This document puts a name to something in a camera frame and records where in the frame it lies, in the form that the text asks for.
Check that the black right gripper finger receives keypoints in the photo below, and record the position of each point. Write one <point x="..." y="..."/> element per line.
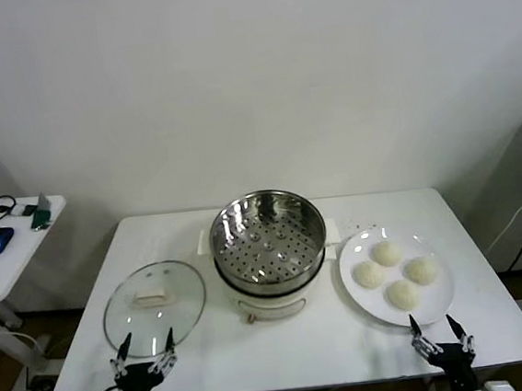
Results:
<point x="422" y="339"/>
<point x="461" y="335"/>

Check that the white side table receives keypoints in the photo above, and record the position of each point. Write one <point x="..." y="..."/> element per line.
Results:
<point x="14" y="270"/>

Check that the perforated steel steamer basket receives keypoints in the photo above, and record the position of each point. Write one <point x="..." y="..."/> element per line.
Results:
<point x="290" y="211"/>

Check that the white electric cooker pot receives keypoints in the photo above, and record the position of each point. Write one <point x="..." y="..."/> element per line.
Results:
<point x="272" y="307"/>

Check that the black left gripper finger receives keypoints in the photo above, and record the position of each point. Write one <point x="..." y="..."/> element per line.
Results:
<point x="119" y="357"/>
<point x="166" y="354"/>

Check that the white oval plate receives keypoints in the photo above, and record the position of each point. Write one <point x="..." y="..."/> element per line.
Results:
<point x="433" y="303"/>

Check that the green and grey gadget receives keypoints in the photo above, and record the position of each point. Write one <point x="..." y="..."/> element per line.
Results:
<point x="41" y="220"/>

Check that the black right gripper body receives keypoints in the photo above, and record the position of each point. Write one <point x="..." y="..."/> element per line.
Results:
<point x="457" y="363"/>

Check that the round glass lid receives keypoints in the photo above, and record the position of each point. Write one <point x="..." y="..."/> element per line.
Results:
<point x="180" y="314"/>

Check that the white steamed baozi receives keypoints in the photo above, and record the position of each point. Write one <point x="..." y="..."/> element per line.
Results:
<point x="422" y="271"/>
<point x="387" y="253"/>
<point x="369" y="274"/>
<point x="404" y="294"/>

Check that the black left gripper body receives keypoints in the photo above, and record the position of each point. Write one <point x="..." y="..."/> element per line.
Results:
<point x="133" y="383"/>

